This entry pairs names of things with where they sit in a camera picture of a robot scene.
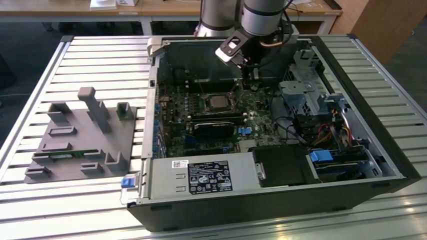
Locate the blue motherboard connector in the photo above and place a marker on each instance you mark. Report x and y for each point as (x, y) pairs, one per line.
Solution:
(244, 131)

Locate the silver chipset heatsink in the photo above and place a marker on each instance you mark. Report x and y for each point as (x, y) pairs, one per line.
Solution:
(249, 145)

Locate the black graphics card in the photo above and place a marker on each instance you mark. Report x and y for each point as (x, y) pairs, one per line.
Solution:
(213, 130)

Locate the green RAM stick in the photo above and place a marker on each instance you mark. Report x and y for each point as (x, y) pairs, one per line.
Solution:
(76, 153)

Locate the blue disk carrier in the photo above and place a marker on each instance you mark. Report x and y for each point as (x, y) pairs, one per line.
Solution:
(320, 157)

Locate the green motherboard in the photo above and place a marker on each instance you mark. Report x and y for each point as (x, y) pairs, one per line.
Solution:
(263, 120)

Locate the blue plastic latch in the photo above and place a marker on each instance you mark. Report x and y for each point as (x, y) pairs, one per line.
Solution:
(128, 182)

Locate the grey parts rack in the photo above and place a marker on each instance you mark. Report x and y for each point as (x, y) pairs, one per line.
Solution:
(82, 140)

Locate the black plastic drive cover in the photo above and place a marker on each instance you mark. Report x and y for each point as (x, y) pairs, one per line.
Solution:
(283, 165)

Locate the black RAM slot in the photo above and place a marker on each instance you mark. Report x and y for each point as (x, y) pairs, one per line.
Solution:
(216, 120)
(220, 83)
(213, 89)
(216, 115)

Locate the wooden cabinet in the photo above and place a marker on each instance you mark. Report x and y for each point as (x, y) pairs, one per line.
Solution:
(383, 25)

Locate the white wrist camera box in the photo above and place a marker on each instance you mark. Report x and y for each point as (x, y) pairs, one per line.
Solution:
(229, 51)

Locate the silver CPU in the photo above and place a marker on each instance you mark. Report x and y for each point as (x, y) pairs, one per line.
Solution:
(218, 102)

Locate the black PC case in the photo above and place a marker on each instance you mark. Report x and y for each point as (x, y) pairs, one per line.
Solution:
(233, 217)

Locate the metal drive cage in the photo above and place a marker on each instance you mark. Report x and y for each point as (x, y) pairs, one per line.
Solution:
(293, 97)

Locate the silver power supply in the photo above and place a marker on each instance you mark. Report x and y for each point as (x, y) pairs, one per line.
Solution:
(160, 180)

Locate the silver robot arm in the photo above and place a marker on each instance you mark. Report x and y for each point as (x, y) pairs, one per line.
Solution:
(220, 15)

